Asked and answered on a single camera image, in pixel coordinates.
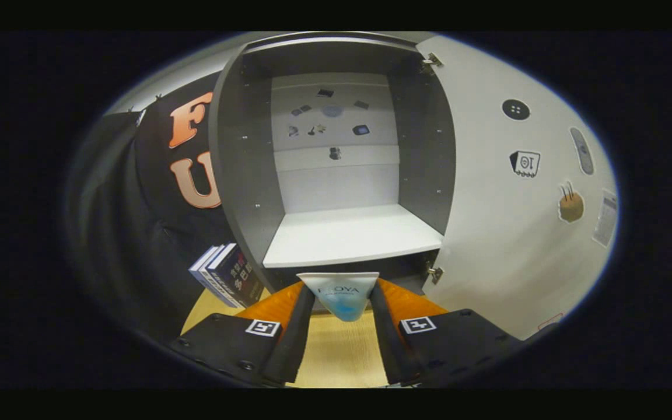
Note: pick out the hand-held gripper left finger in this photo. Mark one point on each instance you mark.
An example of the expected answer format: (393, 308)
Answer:
(292, 344)

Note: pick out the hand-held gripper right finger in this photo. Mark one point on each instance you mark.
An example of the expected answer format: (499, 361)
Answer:
(394, 350)

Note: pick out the grey cabinet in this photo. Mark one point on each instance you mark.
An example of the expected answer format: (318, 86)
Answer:
(242, 175)

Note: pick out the black backdrop cloth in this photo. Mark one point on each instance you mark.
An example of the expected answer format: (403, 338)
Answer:
(137, 233)

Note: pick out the white cabinet shelf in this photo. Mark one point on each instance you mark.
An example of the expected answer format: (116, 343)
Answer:
(347, 236)

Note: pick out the white and blue tube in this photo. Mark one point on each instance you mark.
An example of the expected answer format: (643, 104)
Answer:
(342, 291)

